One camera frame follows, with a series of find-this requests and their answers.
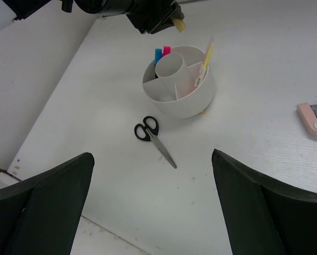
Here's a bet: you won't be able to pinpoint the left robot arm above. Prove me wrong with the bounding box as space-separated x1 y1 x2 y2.
61 0 186 34

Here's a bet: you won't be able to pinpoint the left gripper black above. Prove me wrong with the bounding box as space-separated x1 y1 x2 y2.
126 0 185 34

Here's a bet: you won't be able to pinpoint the pink pen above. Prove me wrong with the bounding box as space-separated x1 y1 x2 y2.
194 37 214 89

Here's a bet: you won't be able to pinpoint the pink cap black marker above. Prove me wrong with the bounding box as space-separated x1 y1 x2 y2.
162 46 171 57

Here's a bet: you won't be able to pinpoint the black handled scissors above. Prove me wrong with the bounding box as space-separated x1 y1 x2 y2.
134 116 177 169

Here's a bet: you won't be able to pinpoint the yellow highlighter pen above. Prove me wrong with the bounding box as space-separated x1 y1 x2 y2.
199 42 214 79

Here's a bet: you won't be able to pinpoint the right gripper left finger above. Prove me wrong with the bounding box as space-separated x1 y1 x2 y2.
0 152 95 254

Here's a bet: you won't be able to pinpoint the tan eraser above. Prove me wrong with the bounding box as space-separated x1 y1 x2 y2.
171 18 186 32

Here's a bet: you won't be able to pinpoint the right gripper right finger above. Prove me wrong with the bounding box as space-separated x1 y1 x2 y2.
212 150 317 254

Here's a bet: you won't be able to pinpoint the white round divided organizer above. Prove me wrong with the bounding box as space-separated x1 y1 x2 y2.
143 46 216 119

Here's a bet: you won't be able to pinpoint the blue cap black marker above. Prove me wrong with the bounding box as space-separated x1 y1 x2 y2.
154 48 162 67

